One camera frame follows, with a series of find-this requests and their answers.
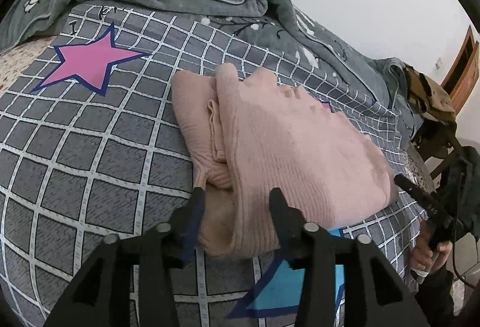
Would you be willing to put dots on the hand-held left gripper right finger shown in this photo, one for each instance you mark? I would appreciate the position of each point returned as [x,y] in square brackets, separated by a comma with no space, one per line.
[281,214]

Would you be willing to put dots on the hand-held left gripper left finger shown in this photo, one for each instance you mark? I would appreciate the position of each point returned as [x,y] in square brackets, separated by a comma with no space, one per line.
[191,222]

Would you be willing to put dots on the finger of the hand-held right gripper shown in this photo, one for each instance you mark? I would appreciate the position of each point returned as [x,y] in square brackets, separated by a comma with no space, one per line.
[412,194]

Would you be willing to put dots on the pink ribbed sweater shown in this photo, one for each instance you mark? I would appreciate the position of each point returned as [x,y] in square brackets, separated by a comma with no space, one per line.
[292,154]

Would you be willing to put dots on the person's right forearm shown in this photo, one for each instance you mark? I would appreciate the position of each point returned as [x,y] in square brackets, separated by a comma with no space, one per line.
[438,297]

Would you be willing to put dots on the brown clothes pile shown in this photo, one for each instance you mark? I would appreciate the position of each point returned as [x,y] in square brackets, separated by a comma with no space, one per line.
[431,98]

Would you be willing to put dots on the person's right hand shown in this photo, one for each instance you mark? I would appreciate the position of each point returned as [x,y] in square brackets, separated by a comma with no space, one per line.
[422,255]

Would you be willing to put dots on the dark green cloth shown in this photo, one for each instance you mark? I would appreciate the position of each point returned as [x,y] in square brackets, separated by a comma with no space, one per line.
[465,188]

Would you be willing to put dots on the dark wooden chair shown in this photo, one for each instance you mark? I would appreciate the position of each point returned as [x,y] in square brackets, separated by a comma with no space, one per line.
[435,147]

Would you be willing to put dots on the grey checked star blanket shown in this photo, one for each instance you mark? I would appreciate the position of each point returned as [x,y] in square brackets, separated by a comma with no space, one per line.
[93,147]

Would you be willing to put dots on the wooden door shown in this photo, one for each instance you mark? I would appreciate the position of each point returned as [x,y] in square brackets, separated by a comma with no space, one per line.
[459,68]

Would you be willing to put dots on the floral bed sheet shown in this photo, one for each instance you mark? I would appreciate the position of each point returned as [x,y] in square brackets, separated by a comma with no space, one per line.
[18,60]

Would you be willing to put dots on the white wall switch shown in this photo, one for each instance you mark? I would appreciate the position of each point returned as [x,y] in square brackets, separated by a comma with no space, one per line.
[437,63]

